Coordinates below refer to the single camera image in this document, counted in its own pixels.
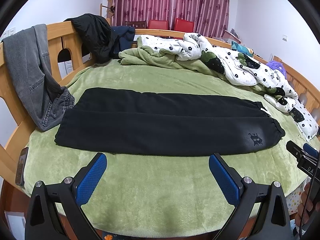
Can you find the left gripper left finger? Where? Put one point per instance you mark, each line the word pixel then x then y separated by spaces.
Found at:
pixel 43 220

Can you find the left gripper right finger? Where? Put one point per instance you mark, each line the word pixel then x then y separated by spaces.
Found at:
pixel 272 220

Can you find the black pants with white stripe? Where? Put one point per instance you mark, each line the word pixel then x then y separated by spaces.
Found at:
pixel 167 124

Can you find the person right hand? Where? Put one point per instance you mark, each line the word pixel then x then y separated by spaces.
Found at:
pixel 307 204

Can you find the white star-pattern bin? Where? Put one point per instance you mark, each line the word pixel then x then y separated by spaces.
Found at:
pixel 294 199

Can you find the white floral pillow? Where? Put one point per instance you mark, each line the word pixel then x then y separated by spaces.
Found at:
pixel 304 120

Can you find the smartphone on bed edge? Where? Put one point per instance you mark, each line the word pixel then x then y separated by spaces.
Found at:
pixel 19 178

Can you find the green fleece bed blanket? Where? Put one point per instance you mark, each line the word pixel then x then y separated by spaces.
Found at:
pixel 145 196

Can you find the purple plush item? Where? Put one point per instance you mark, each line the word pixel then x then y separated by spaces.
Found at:
pixel 275 65

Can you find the white floral quilt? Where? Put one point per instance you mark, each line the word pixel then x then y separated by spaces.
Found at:
pixel 237 67

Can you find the teal patterned pillow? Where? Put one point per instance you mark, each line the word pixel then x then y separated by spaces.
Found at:
pixel 242 49

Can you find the grey jeans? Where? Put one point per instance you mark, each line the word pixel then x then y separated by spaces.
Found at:
pixel 28 61

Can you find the red chair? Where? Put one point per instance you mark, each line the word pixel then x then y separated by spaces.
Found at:
pixel 157 24
pixel 183 26

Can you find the maroon floral curtain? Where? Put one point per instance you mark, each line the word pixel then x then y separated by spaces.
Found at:
pixel 210 17

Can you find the black jacket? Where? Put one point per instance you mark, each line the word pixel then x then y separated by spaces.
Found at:
pixel 97 35

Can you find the navy blue garment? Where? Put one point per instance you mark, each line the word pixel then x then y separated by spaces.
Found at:
pixel 126 36

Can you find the wooden coat rack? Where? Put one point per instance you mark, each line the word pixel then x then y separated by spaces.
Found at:
pixel 107 11

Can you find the wooden bed frame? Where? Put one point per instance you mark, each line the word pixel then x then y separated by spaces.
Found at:
pixel 63 36

